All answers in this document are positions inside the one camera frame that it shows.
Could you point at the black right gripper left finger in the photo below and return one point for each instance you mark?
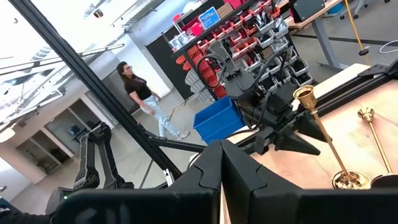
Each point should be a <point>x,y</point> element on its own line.
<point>202,186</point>

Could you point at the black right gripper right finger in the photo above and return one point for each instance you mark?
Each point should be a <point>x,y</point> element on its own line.
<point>248,193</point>

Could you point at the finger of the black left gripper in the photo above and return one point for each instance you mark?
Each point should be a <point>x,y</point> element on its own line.
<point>295,144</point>
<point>311,129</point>

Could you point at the medium gold candlestick holder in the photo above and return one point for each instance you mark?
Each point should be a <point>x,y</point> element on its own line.
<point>351,180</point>

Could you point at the background black robot arm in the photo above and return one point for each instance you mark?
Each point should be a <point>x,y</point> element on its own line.
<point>90,155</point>

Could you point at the blue plastic bin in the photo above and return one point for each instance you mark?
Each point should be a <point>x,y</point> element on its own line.
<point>217,121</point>

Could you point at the shelf rack with bins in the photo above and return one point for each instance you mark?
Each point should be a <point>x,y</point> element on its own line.
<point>236,37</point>

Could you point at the desk with grey legs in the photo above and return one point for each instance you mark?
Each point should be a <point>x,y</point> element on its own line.
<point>326,40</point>

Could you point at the black monitor back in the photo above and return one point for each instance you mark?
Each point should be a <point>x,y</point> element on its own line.
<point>308,9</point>

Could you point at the cardboard box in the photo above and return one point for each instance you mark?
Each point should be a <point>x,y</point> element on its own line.
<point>224,10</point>

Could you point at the blue sign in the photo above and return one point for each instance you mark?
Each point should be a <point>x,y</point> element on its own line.
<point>210,18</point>

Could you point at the person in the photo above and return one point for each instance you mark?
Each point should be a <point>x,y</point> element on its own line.
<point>140,90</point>

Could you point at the black aluminium table frame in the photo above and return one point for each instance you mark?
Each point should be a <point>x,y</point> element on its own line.
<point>93,81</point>

